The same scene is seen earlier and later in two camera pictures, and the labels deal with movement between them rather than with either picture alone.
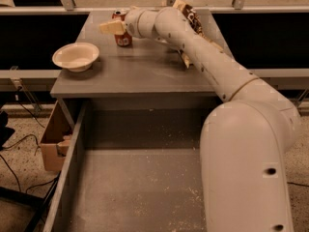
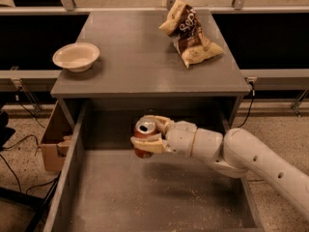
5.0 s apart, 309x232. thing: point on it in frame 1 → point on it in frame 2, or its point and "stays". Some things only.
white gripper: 131,23 → 180,136
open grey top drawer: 132,166 stays
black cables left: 18,138 stays
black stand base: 6,131 stays
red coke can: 125,39 → 146,127
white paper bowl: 77,57 stays
